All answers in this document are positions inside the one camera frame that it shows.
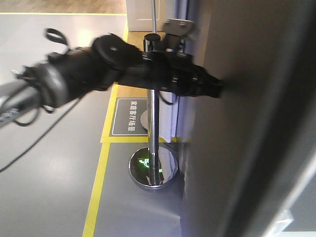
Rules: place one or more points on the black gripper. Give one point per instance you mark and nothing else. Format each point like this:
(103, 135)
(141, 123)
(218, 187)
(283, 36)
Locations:
(172, 72)

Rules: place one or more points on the fridge door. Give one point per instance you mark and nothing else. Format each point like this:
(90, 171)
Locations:
(253, 151)

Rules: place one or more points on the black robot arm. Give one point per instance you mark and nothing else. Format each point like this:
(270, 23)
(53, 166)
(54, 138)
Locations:
(62, 78)

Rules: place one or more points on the grey floor sign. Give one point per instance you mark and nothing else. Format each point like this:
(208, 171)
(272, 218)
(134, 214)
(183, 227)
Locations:
(127, 114)

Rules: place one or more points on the chrome stanchion post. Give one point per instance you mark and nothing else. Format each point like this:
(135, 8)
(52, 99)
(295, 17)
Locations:
(153, 167)

